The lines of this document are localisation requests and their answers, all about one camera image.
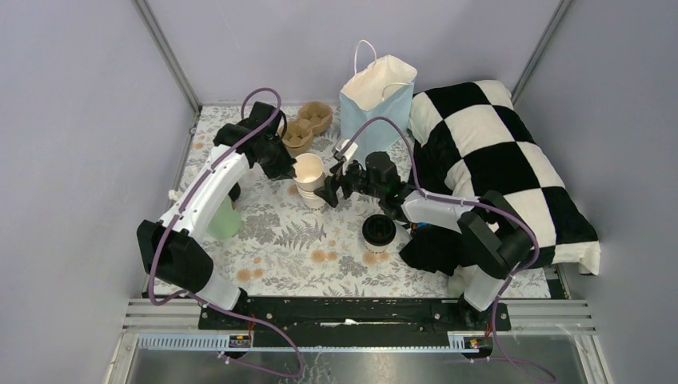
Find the black white checkered blanket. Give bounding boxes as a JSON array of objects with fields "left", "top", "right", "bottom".
[{"left": 409, "top": 80, "right": 601, "bottom": 275}]

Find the floral table mat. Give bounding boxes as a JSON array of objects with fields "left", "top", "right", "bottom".
[{"left": 180, "top": 106, "right": 551, "bottom": 298}]

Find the stack of white paper cups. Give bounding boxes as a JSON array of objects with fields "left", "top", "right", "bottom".
[{"left": 293, "top": 153, "right": 325, "bottom": 210}]

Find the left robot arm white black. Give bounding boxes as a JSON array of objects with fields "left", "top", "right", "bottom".
[{"left": 137, "top": 102, "right": 296, "bottom": 329}]

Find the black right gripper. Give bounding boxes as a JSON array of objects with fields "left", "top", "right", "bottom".
[{"left": 313, "top": 154, "right": 384, "bottom": 208}]

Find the light blue paper bag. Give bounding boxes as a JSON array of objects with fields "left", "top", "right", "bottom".
[{"left": 340, "top": 40, "right": 418, "bottom": 163}]

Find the black cup lid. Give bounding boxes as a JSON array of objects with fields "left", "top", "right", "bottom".
[{"left": 361, "top": 214, "right": 397, "bottom": 246}]

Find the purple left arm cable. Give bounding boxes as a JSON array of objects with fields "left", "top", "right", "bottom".
[{"left": 147, "top": 87, "right": 307, "bottom": 379}]

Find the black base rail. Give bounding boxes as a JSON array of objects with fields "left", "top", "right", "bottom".
[{"left": 198, "top": 296, "right": 512, "bottom": 348}]

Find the green cup holder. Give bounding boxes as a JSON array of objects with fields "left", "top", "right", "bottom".
[{"left": 207, "top": 196, "right": 241, "bottom": 240}]

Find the white paper cup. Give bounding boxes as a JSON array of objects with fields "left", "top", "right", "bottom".
[{"left": 365, "top": 242, "right": 389, "bottom": 254}]

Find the stack of black lids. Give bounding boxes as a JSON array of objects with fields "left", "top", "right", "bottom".
[{"left": 228, "top": 183, "right": 241, "bottom": 202}]

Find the brown cardboard cup carrier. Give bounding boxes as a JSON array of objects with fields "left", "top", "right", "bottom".
[{"left": 277, "top": 101, "right": 333, "bottom": 157}]

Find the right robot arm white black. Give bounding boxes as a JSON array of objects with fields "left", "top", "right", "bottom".
[{"left": 314, "top": 151, "right": 536, "bottom": 330}]

